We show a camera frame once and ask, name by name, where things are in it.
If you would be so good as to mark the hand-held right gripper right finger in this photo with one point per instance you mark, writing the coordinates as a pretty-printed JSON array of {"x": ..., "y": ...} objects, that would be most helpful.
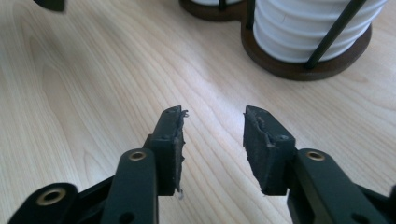
[{"x": 264, "y": 155}]

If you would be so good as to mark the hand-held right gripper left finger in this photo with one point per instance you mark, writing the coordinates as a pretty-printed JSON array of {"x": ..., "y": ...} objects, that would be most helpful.
[{"x": 168, "y": 149}]

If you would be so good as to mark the dark wooden cup holder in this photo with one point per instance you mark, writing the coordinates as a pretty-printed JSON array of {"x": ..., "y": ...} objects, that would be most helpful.
[{"x": 280, "y": 71}]

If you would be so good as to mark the stack of white paper cups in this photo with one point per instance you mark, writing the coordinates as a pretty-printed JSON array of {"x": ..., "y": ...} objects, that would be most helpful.
[
  {"x": 292, "y": 31},
  {"x": 211, "y": 2}
]

